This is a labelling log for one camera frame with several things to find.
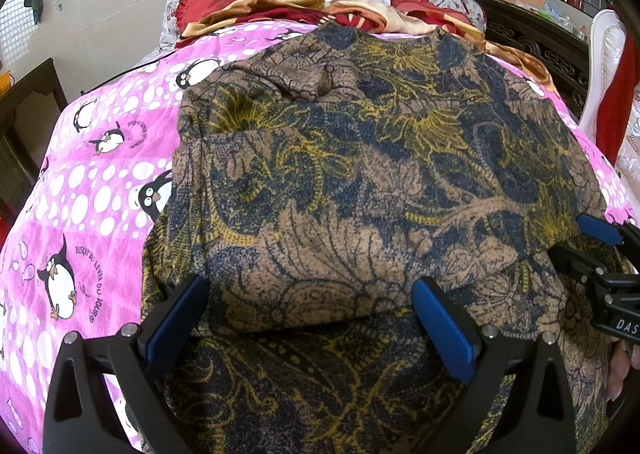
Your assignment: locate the brown floral patterned garment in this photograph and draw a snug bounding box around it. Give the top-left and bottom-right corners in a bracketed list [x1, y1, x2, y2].
[142, 24, 608, 453]

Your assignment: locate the person right hand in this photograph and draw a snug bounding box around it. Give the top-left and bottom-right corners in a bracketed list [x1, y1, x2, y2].
[608, 340, 640, 401]

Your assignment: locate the red cloth on chair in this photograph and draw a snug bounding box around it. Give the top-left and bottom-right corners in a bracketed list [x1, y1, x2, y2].
[596, 35, 639, 166]

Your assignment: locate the pink penguin bed blanket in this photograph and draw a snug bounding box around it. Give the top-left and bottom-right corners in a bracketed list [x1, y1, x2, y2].
[1, 22, 625, 453]

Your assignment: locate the dark wooden headboard table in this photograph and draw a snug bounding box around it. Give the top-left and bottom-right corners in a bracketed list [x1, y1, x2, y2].
[475, 0, 589, 119]

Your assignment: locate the white plastic chair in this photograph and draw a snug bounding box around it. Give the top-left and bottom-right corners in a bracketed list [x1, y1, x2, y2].
[579, 9, 639, 191]

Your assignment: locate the red cushion right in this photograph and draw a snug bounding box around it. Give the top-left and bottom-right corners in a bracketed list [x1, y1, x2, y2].
[390, 0, 471, 26]

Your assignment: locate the dark wooden cabinet left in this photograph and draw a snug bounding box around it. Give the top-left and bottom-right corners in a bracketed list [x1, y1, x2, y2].
[1, 58, 68, 224]

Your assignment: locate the red gold satin blanket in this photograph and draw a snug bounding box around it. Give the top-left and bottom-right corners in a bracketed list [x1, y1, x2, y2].
[177, 0, 556, 92]

